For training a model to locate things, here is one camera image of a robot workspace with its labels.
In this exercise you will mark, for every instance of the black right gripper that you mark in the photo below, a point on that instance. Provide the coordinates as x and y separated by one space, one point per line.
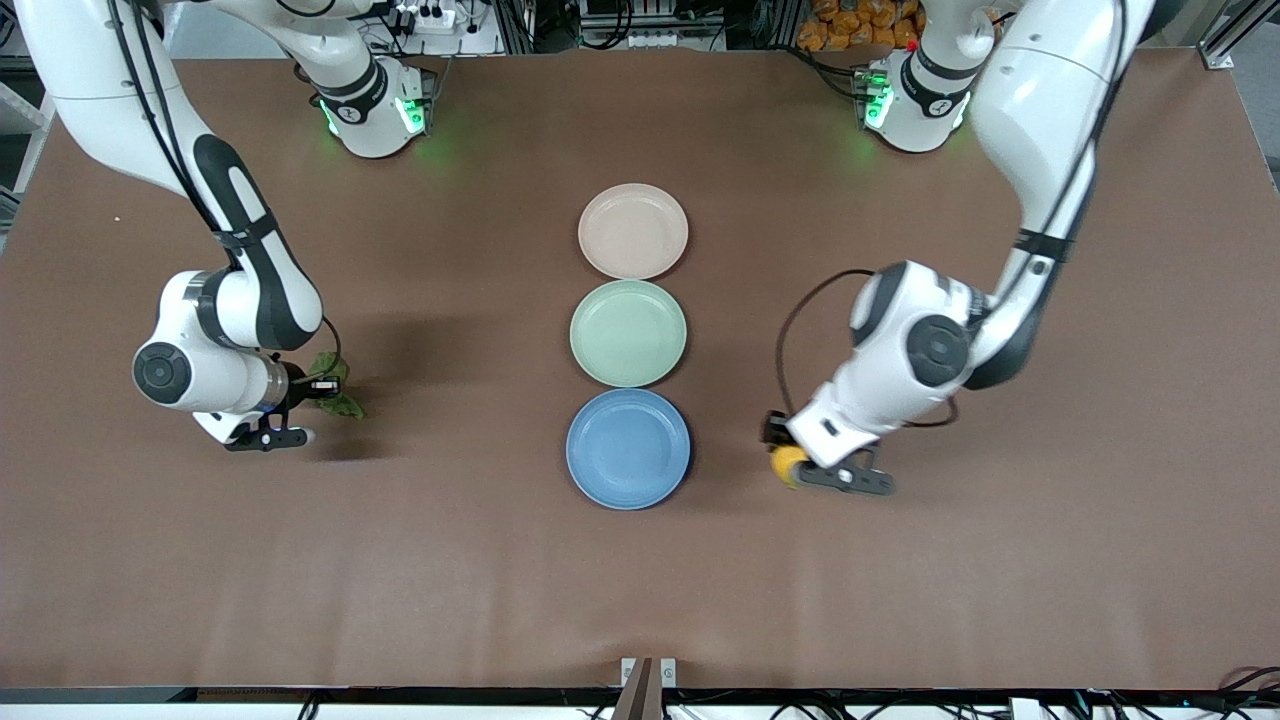
296 385

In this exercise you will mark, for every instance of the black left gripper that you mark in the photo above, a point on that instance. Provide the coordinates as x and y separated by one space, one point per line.
773 429

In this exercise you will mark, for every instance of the green lettuce leaf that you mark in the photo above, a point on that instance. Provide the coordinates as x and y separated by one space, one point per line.
345 405

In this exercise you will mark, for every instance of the yellow lemon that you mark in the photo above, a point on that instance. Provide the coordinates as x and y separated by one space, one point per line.
785 466

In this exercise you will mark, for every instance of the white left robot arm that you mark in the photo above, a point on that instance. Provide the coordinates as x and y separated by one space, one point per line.
1040 90

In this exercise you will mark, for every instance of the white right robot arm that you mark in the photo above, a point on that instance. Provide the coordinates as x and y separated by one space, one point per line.
110 90

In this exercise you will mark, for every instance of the blue round plate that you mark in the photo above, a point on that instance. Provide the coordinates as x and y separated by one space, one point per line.
628 449

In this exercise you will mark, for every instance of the light green round plate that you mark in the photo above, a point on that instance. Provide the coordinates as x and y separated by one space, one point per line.
628 333

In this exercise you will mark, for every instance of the brown table cover sheet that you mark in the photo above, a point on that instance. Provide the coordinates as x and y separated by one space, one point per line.
400 580

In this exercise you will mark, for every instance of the beige round plate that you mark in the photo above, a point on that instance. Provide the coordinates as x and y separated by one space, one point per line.
633 231

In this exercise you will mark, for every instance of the white power strip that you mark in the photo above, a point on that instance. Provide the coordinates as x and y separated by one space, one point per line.
428 17

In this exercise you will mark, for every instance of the bag of orange fruits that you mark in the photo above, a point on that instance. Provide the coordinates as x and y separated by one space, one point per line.
850 25

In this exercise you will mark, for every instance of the metal table edge bracket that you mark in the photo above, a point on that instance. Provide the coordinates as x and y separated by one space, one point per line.
648 685

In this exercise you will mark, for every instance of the aluminium frame profile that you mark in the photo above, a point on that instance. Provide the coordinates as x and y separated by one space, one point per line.
1235 35

